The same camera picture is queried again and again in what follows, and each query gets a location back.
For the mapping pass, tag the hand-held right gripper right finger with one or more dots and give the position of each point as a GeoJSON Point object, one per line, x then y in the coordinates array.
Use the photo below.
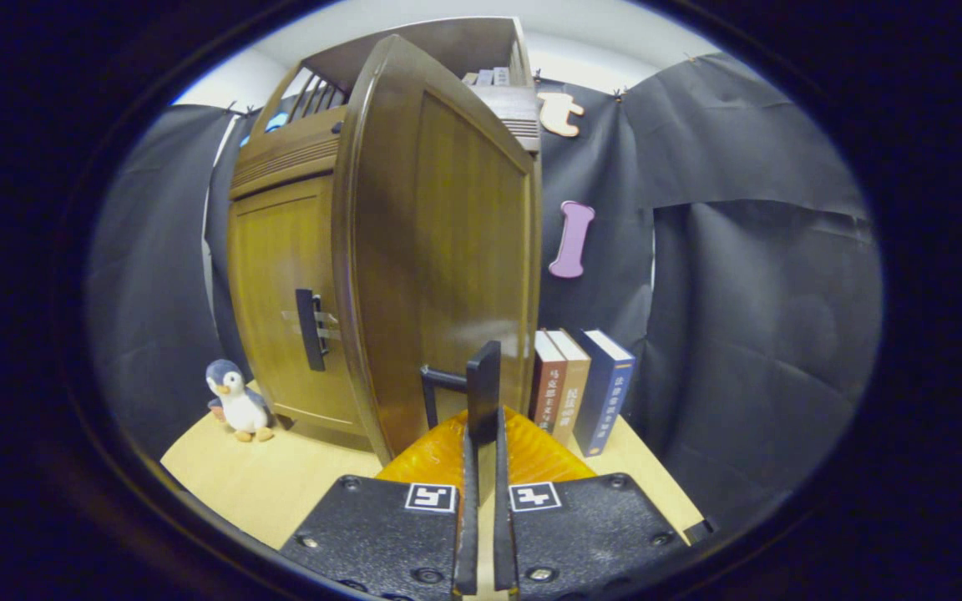
{"type": "Point", "coordinates": [589, 534]}

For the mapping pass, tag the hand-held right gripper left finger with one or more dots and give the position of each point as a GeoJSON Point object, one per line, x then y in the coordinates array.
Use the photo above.
{"type": "Point", "coordinates": [381, 534]}

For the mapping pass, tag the wooden cabinet door with tape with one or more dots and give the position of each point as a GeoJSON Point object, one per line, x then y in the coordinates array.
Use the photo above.
{"type": "Point", "coordinates": [268, 275]}

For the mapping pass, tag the plain wooden cabinet door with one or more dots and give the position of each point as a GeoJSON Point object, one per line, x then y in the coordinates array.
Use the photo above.
{"type": "Point", "coordinates": [439, 250]}

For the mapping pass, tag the wooden double-door shoe cabinet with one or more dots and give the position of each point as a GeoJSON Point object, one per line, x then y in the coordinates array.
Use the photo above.
{"type": "Point", "coordinates": [464, 46]}

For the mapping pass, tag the dark blue book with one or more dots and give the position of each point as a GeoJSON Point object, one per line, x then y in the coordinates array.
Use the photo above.
{"type": "Point", "coordinates": [606, 396]}

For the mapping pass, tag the tan book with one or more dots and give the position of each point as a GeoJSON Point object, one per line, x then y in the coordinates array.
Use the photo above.
{"type": "Point", "coordinates": [573, 392]}

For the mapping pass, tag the red-brown book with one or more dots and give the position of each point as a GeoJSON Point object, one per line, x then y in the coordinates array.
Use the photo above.
{"type": "Point", "coordinates": [546, 384]}

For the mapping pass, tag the penguin plush toy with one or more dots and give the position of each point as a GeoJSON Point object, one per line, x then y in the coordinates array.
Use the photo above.
{"type": "Point", "coordinates": [239, 405]}

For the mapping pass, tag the black backdrop cloth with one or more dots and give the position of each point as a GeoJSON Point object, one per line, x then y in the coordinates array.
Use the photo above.
{"type": "Point", "coordinates": [748, 334]}

